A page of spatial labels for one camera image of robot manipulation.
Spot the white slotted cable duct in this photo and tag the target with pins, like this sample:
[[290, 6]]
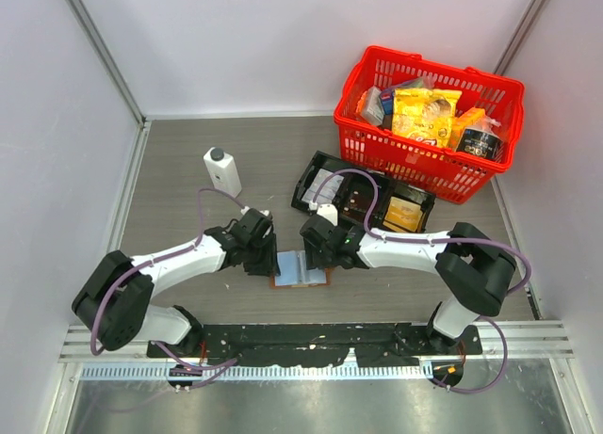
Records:
[[132, 371]]

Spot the grey carton box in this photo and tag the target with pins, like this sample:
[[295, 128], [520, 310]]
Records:
[[369, 107]]

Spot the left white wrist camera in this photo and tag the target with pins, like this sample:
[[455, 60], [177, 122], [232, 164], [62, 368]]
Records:
[[248, 209]]

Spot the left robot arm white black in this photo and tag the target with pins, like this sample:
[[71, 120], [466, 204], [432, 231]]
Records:
[[115, 302]]

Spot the black round can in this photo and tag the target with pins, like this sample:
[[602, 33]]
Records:
[[479, 143]]

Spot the orange snack packet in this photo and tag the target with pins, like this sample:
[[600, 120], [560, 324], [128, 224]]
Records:
[[468, 118]]

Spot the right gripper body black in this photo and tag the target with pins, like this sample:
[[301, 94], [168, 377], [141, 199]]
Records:
[[318, 258]]

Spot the yellow snack bag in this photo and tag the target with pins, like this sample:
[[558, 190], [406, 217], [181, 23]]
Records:
[[424, 115]]

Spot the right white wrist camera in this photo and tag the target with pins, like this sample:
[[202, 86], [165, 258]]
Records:
[[325, 210]]

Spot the black compartment tray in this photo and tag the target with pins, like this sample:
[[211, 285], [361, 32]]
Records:
[[388, 187]]

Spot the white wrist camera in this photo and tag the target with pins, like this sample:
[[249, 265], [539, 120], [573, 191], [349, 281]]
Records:
[[248, 209], [325, 210]]

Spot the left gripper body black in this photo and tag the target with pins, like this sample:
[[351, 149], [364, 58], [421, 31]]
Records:
[[261, 259]]

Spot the red plastic shopping basket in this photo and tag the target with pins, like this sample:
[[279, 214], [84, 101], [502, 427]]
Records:
[[450, 175]]

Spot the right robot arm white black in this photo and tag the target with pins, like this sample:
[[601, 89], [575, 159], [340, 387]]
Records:
[[476, 270]]

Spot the brown cards stack in tray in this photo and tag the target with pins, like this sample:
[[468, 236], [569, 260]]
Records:
[[356, 205]]

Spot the white cards stack in tray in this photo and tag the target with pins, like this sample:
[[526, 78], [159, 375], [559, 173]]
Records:
[[325, 194]]

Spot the white bottle grey cap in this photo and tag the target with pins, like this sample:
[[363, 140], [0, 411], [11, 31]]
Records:
[[221, 167]]

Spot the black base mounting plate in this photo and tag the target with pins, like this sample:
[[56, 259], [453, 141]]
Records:
[[317, 345]]

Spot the yellow cards stack in tray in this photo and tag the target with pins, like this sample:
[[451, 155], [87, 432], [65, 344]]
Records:
[[403, 216]]

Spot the brown leather card holder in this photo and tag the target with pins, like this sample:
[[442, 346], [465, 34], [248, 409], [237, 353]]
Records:
[[295, 274]]

